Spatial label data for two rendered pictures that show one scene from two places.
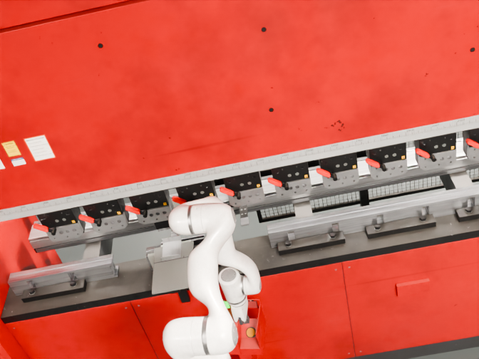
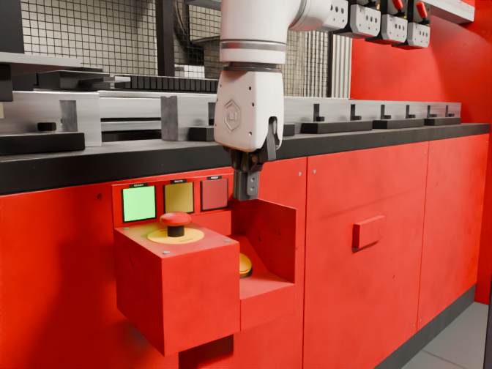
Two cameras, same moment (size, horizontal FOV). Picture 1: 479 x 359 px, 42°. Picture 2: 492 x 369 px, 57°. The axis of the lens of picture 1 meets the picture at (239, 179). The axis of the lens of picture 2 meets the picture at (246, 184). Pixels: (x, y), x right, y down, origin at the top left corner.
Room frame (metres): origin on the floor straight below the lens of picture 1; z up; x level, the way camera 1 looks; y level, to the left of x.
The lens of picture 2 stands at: (1.30, 0.61, 0.94)
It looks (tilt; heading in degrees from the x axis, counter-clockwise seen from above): 9 degrees down; 308
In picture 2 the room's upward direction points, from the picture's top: straight up
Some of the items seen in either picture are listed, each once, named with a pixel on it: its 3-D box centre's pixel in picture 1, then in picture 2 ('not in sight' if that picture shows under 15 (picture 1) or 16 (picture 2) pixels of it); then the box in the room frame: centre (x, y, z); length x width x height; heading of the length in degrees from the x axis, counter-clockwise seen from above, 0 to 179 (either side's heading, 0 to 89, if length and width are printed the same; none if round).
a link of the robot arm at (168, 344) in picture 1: (196, 347); not in sight; (1.25, 0.27, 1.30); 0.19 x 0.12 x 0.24; 76
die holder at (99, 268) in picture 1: (63, 275); not in sight; (2.14, 0.91, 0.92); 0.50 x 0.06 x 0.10; 84
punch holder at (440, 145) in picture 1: (435, 146); (356, 8); (1.95, -0.81, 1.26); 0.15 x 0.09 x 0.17; 84
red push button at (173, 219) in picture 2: not in sight; (176, 226); (1.72, 0.22, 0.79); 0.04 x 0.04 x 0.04
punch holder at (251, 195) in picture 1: (244, 184); not in sight; (2.04, -0.01, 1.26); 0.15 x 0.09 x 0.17; 84
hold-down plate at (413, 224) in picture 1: (400, 226); (339, 126); (1.91, -0.63, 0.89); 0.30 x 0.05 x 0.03; 84
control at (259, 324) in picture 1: (238, 327); (203, 250); (1.72, 0.17, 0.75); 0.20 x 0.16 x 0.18; 73
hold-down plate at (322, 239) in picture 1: (311, 243); (247, 131); (1.96, -0.24, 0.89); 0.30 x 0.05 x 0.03; 84
